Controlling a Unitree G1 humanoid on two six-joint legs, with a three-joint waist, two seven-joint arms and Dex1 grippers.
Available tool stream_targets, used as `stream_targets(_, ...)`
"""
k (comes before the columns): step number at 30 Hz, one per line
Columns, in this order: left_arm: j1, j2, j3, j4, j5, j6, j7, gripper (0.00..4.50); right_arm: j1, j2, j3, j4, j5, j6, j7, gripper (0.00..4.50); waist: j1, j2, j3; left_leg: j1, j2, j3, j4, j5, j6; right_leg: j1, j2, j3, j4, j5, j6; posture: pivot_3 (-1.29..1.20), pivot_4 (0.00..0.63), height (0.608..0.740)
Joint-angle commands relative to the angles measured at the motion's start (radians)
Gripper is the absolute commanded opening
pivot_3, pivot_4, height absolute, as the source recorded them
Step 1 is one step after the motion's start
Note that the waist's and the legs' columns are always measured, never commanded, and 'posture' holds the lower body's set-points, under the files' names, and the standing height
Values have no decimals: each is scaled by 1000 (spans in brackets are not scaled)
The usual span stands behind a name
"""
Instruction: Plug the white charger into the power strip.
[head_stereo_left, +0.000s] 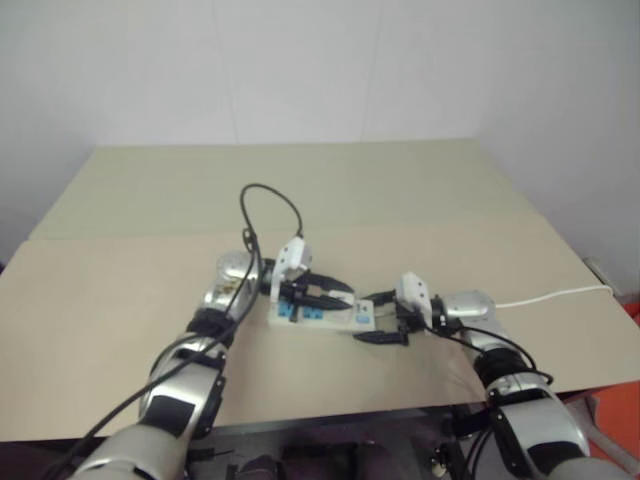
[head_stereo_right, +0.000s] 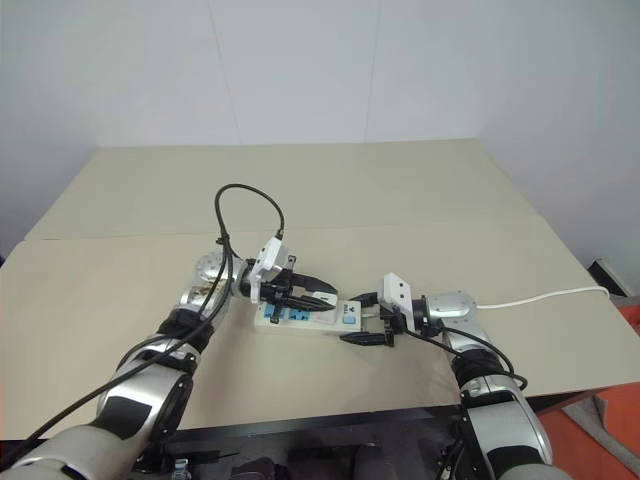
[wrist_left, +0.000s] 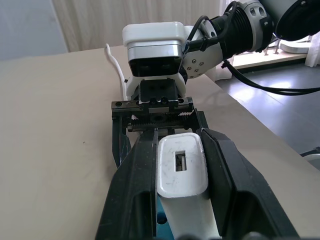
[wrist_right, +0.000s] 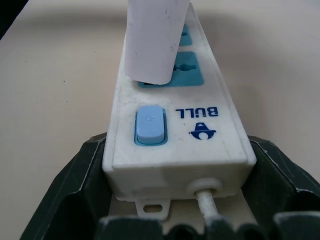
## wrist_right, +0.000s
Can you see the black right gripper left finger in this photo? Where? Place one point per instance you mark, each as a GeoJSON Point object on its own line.
{"type": "Point", "coordinates": [67, 190]}

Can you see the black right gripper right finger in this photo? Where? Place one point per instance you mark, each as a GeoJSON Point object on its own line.
{"type": "Point", "coordinates": [282, 185]}

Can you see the white power strip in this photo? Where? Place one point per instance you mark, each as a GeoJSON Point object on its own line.
{"type": "Point", "coordinates": [190, 140]}

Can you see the white charger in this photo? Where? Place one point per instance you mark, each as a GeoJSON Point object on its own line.
{"type": "Point", "coordinates": [152, 42]}

